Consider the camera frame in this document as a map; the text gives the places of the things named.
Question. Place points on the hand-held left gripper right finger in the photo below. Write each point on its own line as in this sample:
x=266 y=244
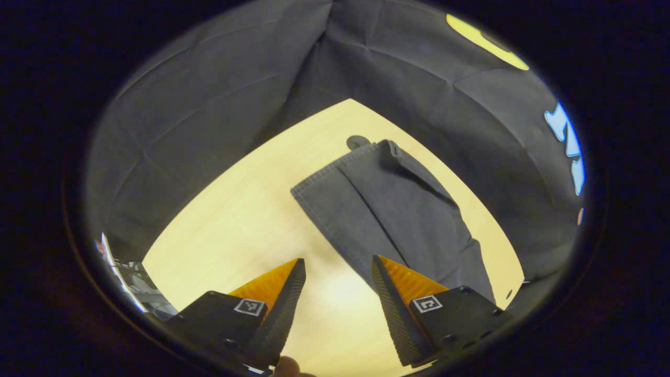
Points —
x=395 y=319

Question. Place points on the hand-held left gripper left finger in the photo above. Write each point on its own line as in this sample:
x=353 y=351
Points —
x=285 y=314

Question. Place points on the dark grey jeans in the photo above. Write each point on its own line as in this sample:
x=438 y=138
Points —
x=377 y=209

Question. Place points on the grey and white equipment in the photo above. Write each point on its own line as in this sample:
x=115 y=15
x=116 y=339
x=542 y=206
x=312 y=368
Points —
x=141 y=288

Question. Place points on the black backdrop cloth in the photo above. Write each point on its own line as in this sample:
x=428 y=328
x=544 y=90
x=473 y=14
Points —
x=209 y=104

